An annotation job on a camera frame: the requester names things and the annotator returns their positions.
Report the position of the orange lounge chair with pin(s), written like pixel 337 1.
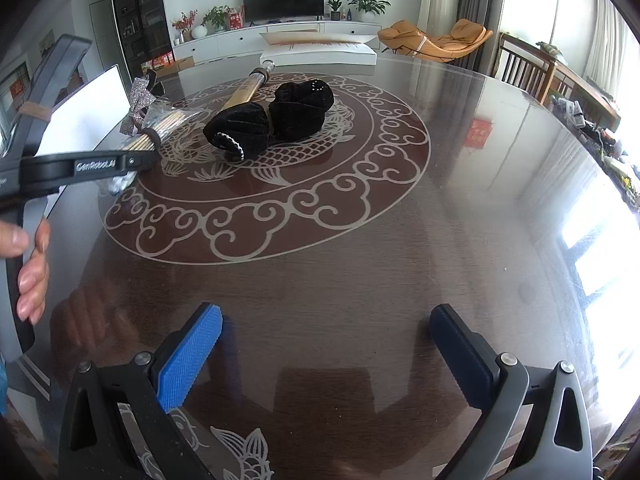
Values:
pixel 450 40

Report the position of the white television cabinet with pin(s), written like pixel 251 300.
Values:
pixel 240 40

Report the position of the black television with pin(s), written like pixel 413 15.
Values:
pixel 283 0

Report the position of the clear bag of toothpicks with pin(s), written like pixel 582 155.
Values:
pixel 167 122

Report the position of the cardboard boxes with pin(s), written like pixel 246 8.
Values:
pixel 170 64

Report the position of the large green potted plant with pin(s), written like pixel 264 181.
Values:
pixel 369 5

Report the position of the black velvet hair bow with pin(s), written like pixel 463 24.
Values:
pixel 295 110

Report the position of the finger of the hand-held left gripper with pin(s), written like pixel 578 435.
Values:
pixel 142 162

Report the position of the person's left hand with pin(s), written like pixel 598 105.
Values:
pixel 32 275

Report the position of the red gift box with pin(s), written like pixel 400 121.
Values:
pixel 236 19

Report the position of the bushy green potted plant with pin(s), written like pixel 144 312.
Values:
pixel 216 19

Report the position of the white flat box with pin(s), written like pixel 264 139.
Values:
pixel 320 52

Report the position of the small green potted plant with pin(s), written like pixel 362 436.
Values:
pixel 335 9

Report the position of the dark wooden chair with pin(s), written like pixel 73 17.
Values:
pixel 520 62

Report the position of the cluttered wooden side table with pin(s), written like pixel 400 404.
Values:
pixel 580 85

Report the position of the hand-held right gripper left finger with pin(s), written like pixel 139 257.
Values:
pixel 192 350

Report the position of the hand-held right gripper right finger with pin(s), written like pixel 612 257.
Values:
pixel 462 355

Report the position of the rhinestone bow hair clip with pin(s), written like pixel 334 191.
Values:
pixel 137 107

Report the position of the red flowers in vase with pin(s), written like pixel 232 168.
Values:
pixel 186 22

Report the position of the dark glass display cabinet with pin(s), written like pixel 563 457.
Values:
pixel 142 10

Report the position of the white sheer curtain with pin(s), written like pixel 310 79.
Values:
pixel 607 45

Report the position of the gold tube with cap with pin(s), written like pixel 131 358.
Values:
pixel 247 85

